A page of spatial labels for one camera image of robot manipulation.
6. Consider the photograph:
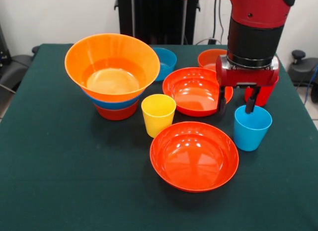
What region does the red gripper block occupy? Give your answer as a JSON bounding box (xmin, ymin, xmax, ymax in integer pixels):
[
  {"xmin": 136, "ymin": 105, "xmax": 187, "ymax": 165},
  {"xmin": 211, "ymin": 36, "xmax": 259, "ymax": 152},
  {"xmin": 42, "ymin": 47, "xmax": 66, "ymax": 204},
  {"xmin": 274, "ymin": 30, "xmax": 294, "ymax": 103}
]
[{"xmin": 215, "ymin": 54, "xmax": 281, "ymax": 116}]

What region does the red cup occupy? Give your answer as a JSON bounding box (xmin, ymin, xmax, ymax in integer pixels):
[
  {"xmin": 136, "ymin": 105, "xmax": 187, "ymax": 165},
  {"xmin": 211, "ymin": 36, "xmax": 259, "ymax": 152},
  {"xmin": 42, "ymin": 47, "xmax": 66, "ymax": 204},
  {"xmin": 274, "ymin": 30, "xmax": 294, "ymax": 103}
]
[{"xmin": 244, "ymin": 76, "xmax": 279, "ymax": 107}]

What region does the blue cup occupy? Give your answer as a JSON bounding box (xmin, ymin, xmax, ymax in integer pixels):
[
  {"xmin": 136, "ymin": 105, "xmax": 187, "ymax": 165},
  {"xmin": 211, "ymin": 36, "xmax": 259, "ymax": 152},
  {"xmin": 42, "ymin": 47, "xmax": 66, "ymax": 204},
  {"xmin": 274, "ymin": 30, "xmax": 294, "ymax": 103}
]
[{"xmin": 233, "ymin": 104, "xmax": 273, "ymax": 152}]

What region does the large blue bowl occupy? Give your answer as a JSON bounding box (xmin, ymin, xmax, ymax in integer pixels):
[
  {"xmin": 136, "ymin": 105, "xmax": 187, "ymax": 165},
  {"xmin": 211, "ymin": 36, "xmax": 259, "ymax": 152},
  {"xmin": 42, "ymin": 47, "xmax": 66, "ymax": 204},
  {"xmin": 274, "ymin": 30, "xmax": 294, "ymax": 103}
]
[{"xmin": 82, "ymin": 89, "xmax": 146, "ymax": 111}]

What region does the large orange bowl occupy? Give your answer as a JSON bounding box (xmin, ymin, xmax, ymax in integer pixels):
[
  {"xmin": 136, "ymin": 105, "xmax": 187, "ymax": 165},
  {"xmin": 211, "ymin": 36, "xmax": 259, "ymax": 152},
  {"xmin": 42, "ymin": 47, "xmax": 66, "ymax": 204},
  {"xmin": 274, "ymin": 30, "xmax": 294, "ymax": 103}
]
[{"xmin": 64, "ymin": 33, "xmax": 161, "ymax": 103}]

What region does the wide red-orange bowl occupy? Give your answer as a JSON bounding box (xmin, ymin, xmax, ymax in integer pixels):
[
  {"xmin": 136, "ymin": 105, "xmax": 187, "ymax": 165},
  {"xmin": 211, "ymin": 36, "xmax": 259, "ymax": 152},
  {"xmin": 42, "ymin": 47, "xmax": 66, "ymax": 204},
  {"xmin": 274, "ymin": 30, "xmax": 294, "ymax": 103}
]
[
  {"xmin": 162, "ymin": 67, "xmax": 234, "ymax": 117},
  {"xmin": 150, "ymin": 121, "xmax": 240, "ymax": 193}
]

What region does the small red-orange bowl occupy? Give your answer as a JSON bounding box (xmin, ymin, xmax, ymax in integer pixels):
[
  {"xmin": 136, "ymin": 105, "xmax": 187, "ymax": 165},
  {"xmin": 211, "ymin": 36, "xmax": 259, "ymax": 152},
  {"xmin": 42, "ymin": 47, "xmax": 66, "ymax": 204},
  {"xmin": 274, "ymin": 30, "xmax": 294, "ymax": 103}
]
[
  {"xmin": 197, "ymin": 49, "xmax": 228, "ymax": 73},
  {"xmin": 94, "ymin": 100, "xmax": 140, "ymax": 121}
]

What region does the small blue bowl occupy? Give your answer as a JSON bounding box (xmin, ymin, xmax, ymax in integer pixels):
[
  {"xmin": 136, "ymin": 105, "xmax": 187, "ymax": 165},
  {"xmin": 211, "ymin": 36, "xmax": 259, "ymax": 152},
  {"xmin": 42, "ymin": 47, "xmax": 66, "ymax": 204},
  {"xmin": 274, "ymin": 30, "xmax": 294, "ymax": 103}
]
[{"xmin": 151, "ymin": 47, "xmax": 178, "ymax": 82}]

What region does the yellow cup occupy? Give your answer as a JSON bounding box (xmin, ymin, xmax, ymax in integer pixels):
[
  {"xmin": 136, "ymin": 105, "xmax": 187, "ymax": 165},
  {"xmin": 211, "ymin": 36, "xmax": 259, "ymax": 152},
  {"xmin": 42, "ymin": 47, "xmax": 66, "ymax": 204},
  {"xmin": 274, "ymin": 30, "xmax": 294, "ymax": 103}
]
[{"xmin": 141, "ymin": 93, "xmax": 177, "ymax": 139}]

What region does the dark green tablecloth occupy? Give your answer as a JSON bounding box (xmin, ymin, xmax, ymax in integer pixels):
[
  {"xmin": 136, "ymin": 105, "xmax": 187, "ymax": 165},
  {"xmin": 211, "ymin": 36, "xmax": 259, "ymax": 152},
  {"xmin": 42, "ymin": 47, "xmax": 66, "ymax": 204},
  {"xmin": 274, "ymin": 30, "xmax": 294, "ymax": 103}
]
[{"xmin": 0, "ymin": 43, "xmax": 318, "ymax": 231}]

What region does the black pedestal leg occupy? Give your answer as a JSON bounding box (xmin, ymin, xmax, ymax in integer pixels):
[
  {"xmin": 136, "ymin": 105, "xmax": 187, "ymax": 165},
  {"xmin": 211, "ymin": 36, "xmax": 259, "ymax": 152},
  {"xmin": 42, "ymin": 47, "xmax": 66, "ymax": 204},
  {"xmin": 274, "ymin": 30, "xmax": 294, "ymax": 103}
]
[
  {"xmin": 0, "ymin": 45, "xmax": 40, "ymax": 92},
  {"xmin": 287, "ymin": 50, "xmax": 318, "ymax": 87}
]

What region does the black wall cable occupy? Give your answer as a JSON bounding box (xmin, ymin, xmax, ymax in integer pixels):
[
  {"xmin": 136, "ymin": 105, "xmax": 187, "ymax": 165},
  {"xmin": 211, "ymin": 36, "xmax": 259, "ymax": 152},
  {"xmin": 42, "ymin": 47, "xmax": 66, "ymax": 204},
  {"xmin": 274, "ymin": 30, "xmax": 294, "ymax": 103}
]
[{"xmin": 212, "ymin": 0, "xmax": 225, "ymax": 45}]

